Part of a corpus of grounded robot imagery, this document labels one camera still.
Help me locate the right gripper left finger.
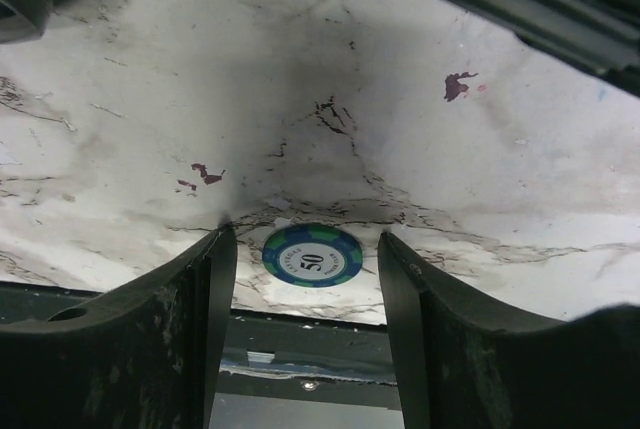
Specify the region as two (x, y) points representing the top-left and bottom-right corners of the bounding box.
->
(1, 226), (237, 428)

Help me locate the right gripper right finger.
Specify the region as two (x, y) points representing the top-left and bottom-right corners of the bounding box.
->
(377, 232), (639, 428)

